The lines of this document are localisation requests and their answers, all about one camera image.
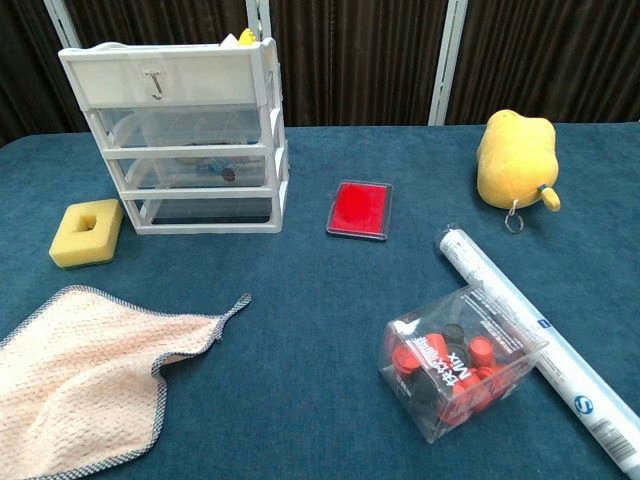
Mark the white plastic drawer organizer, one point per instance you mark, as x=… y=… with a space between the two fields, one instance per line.
x=200 y=80

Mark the white frame pole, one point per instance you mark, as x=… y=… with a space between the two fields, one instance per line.
x=445 y=65
x=61 y=22
x=260 y=17

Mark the light pink cloth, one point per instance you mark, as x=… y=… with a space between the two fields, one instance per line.
x=75 y=360

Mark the red ink pad case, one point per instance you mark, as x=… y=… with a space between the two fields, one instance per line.
x=360 y=207

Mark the yellow plush toy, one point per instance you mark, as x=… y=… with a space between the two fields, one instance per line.
x=515 y=160

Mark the dark brown curtain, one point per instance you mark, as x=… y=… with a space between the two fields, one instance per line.
x=350 y=60

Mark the clear box of red caps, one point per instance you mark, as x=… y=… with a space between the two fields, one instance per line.
x=460 y=370

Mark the yellow sponge block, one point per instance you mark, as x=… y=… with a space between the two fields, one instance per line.
x=102 y=237

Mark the white rolled paper tube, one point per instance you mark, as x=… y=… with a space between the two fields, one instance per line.
x=505 y=290

